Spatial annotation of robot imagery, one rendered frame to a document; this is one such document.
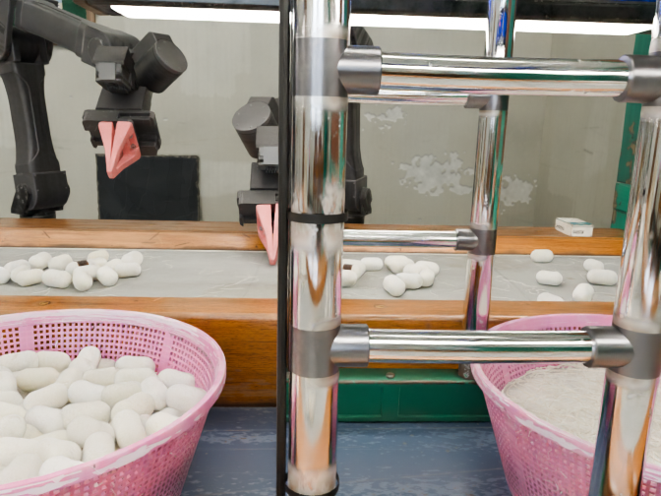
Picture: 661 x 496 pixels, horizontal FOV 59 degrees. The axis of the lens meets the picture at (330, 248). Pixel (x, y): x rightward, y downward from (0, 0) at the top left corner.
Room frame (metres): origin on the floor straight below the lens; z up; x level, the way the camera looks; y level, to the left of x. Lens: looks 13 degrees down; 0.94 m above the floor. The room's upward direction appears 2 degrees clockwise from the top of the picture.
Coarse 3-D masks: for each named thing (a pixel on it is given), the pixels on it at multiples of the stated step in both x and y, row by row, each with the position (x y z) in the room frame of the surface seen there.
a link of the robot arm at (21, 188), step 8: (24, 184) 1.06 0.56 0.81; (16, 192) 1.06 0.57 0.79; (24, 192) 1.05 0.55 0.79; (16, 200) 1.06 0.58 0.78; (24, 200) 1.05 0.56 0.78; (16, 208) 1.07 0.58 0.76; (24, 208) 1.05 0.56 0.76; (48, 208) 1.10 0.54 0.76; (56, 208) 1.11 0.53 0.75; (24, 216) 1.07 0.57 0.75
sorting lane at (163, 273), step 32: (0, 256) 0.79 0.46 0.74; (160, 256) 0.81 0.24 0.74; (192, 256) 0.82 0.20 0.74; (224, 256) 0.82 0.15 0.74; (256, 256) 0.83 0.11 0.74; (352, 256) 0.84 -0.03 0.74; (384, 256) 0.85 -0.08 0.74; (416, 256) 0.85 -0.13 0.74; (448, 256) 0.86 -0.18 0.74; (512, 256) 0.87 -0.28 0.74; (576, 256) 0.88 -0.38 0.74; (608, 256) 0.88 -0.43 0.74; (0, 288) 0.64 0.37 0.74; (32, 288) 0.64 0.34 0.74; (64, 288) 0.65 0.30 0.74; (96, 288) 0.65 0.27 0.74; (128, 288) 0.65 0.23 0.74; (160, 288) 0.66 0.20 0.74; (192, 288) 0.66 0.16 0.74; (224, 288) 0.66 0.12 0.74; (256, 288) 0.67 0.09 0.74; (352, 288) 0.68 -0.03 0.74; (384, 288) 0.68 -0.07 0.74; (448, 288) 0.69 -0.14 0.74; (512, 288) 0.70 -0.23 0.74; (544, 288) 0.70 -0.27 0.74; (608, 288) 0.71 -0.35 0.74
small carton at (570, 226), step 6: (558, 222) 0.96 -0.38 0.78; (564, 222) 0.94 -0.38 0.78; (570, 222) 0.92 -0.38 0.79; (576, 222) 0.93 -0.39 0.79; (582, 222) 0.93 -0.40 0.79; (558, 228) 0.96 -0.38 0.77; (564, 228) 0.94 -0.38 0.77; (570, 228) 0.92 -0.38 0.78; (576, 228) 0.91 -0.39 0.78; (582, 228) 0.91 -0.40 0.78; (588, 228) 0.91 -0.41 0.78; (570, 234) 0.91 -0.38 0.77; (576, 234) 0.91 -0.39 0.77; (582, 234) 0.91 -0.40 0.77; (588, 234) 0.91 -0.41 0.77
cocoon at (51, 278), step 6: (48, 270) 0.65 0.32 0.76; (54, 270) 0.65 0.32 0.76; (42, 276) 0.65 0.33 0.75; (48, 276) 0.64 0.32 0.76; (54, 276) 0.64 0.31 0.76; (60, 276) 0.64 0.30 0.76; (66, 276) 0.64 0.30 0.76; (48, 282) 0.64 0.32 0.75; (54, 282) 0.64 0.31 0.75; (60, 282) 0.64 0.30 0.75; (66, 282) 0.64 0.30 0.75
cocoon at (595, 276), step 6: (594, 270) 0.72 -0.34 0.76; (600, 270) 0.72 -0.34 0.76; (606, 270) 0.72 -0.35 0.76; (588, 276) 0.72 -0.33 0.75; (594, 276) 0.72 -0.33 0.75; (600, 276) 0.72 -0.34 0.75; (606, 276) 0.71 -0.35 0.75; (612, 276) 0.71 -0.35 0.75; (594, 282) 0.72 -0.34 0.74; (600, 282) 0.72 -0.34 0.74; (606, 282) 0.71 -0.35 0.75; (612, 282) 0.71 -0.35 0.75
